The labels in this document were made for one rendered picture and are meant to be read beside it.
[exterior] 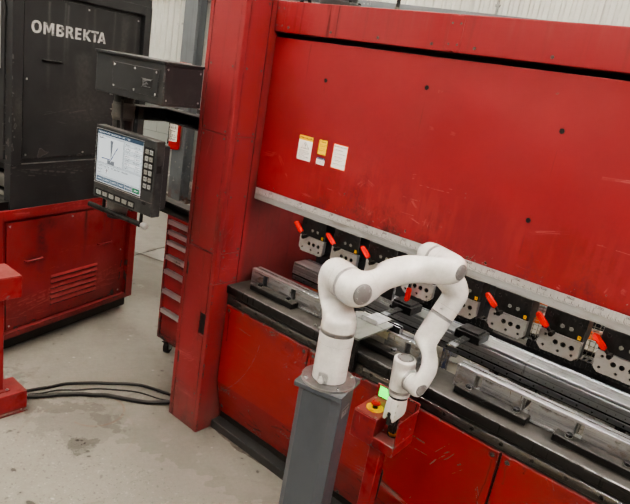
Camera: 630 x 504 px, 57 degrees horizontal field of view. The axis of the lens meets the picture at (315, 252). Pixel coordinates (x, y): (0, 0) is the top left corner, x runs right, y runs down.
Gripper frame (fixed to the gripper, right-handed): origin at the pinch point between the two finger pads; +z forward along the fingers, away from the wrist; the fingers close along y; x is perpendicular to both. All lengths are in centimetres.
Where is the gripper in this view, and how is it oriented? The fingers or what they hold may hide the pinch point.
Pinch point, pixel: (392, 427)
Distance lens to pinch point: 239.7
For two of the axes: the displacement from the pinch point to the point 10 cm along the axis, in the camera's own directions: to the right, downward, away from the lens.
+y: -6.3, 2.1, -7.5
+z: -1.1, 9.3, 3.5
